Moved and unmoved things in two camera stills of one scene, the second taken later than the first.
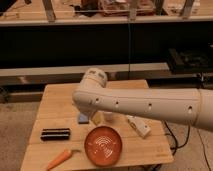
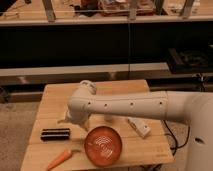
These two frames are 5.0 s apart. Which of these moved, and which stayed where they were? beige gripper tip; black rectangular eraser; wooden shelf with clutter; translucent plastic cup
Moved: beige gripper tip
Stayed: wooden shelf with clutter; translucent plastic cup; black rectangular eraser
